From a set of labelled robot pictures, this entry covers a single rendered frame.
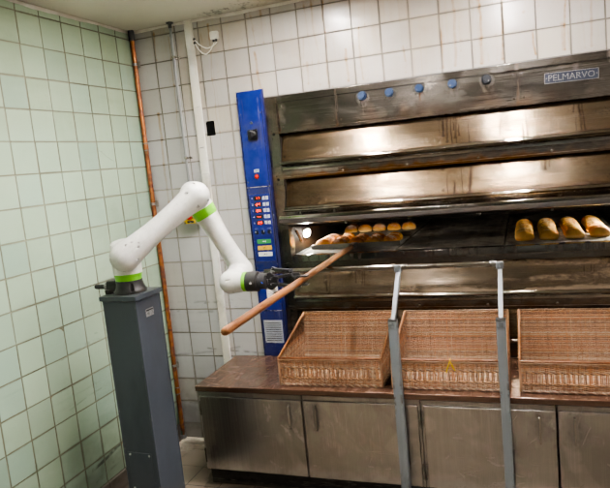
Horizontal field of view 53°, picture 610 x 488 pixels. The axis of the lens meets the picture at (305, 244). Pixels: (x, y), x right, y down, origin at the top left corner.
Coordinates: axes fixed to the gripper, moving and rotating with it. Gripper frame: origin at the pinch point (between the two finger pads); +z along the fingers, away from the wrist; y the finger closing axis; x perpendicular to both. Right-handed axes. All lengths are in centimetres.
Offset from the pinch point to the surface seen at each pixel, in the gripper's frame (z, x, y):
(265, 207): -45, -77, -28
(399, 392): 37, -18, 59
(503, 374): 84, -17, 48
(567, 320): 115, -72, 39
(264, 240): -48, -77, -9
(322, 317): -15, -75, 37
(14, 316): -125, 40, 5
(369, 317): 12, -75, 38
